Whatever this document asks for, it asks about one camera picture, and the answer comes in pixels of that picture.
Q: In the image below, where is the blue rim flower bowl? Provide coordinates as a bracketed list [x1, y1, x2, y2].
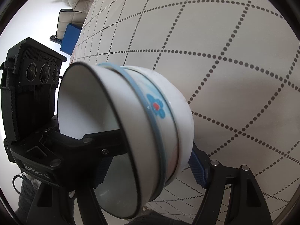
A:
[98, 63, 179, 193]

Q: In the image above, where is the white bowl black rim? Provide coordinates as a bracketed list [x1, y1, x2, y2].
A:
[57, 62, 166, 219]

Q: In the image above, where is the blue mat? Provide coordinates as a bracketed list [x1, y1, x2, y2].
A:
[61, 23, 81, 55]

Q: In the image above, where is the floral checked tablecloth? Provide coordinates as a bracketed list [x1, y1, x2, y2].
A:
[73, 0, 299, 224]

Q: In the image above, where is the black camera box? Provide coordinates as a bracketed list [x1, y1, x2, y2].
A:
[1, 37, 67, 142]

